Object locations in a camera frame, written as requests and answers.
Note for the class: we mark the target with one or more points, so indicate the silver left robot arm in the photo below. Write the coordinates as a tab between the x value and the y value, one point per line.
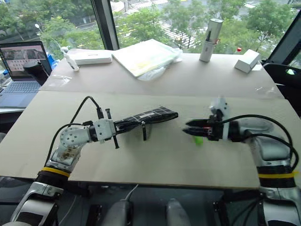
68	139

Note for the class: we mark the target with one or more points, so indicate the open laptop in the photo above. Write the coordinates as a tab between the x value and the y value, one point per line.
21	77

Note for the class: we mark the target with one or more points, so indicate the small white cardboard box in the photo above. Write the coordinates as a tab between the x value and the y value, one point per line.
247	61

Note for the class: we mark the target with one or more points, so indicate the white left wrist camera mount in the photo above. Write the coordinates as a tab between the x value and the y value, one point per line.
104	129

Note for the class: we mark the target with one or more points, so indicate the black window frame post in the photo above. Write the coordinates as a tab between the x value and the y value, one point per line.
104	23

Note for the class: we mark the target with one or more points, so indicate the small white bottle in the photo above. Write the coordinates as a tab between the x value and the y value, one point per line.
70	60

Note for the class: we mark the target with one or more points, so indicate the grey rounded shape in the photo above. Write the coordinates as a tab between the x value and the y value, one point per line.
121	213

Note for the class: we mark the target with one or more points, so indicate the clear plastic bag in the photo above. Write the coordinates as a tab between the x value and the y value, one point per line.
162	68

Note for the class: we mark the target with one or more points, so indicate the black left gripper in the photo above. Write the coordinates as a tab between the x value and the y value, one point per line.
116	141

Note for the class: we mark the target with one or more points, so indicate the flat white box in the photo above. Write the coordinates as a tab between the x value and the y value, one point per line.
91	56

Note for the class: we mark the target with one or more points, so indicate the silver white cylindrical case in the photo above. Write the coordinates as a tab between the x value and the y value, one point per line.
210	40

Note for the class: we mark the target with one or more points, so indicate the black cylinder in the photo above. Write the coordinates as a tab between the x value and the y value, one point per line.
35	71

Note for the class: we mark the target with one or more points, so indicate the green highlighter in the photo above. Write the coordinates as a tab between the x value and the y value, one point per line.
198	140

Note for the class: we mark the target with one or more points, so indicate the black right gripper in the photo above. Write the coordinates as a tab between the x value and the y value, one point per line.
215	129

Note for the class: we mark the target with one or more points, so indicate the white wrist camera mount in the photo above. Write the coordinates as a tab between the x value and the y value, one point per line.
104	129
224	110

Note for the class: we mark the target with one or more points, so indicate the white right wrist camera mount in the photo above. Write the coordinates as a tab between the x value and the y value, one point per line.
224	110

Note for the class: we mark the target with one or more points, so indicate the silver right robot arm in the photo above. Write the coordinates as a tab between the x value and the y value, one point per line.
270	141

